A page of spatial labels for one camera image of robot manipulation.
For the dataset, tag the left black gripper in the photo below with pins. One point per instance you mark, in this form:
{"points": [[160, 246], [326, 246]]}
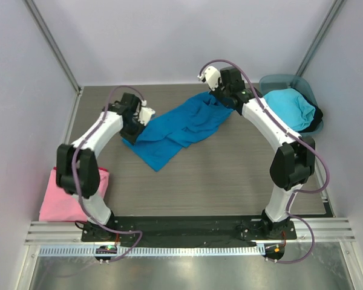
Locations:
{"points": [[133, 138]]}

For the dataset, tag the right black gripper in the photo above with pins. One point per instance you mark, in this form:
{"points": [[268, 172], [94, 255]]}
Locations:
{"points": [[224, 100]]}

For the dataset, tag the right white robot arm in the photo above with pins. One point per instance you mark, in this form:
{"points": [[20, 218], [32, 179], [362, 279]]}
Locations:
{"points": [[294, 160]]}

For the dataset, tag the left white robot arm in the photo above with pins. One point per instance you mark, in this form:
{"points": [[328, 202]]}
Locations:
{"points": [[77, 171]]}

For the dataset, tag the blue translucent plastic bin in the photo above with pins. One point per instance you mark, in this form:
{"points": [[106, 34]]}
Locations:
{"points": [[284, 81]]}

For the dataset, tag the light blue t shirt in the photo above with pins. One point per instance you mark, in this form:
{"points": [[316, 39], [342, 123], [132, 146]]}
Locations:
{"points": [[291, 107]]}

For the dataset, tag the black t shirt in bin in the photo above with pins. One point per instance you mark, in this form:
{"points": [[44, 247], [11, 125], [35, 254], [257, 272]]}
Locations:
{"points": [[316, 124]]}

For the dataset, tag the pink folded t shirt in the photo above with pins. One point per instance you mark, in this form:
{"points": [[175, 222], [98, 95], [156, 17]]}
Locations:
{"points": [[58, 206]]}

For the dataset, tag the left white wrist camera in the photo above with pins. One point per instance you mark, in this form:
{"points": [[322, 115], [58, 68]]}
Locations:
{"points": [[145, 113]]}

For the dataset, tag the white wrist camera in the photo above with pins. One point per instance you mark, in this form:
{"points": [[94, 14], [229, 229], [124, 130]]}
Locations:
{"points": [[211, 76], [145, 113]]}

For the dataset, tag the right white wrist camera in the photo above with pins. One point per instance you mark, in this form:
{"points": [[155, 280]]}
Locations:
{"points": [[211, 76]]}

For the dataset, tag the left aluminium corner post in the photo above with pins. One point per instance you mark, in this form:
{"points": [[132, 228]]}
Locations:
{"points": [[47, 35]]}

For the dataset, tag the aluminium corner post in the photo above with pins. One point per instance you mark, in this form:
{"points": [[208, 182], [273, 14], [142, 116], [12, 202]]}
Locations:
{"points": [[326, 24], [47, 35]]}

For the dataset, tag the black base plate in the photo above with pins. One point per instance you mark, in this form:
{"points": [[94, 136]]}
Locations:
{"points": [[184, 231]]}

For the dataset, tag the aluminium front rail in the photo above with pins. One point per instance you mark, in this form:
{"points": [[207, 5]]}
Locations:
{"points": [[335, 229]]}

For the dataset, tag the right aluminium corner post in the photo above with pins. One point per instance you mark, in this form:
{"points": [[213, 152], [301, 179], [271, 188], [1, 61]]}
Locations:
{"points": [[326, 24]]}

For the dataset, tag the slotted white cable duct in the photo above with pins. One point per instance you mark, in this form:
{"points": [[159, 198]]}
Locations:
{"points": [[109, 251]]}

